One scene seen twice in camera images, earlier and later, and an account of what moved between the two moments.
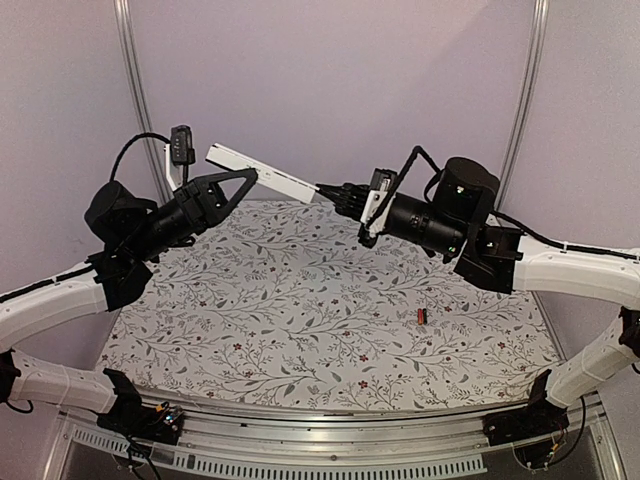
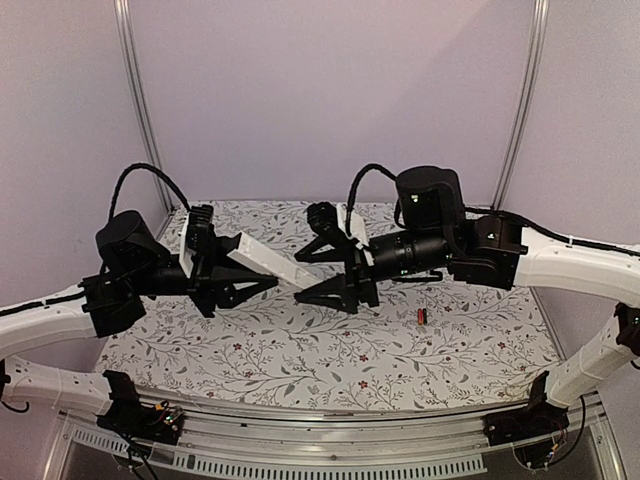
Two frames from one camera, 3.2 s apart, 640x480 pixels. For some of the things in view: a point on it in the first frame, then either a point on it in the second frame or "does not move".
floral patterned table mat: [278, 303] does not move
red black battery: [422, 316] does not move
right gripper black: [360, 192] to [356, 271]
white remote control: [268, 175] to [260, 257]
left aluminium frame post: [132, 63] does not move
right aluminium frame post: [539, 31] does not move
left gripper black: [204, 203] to [207, 274]
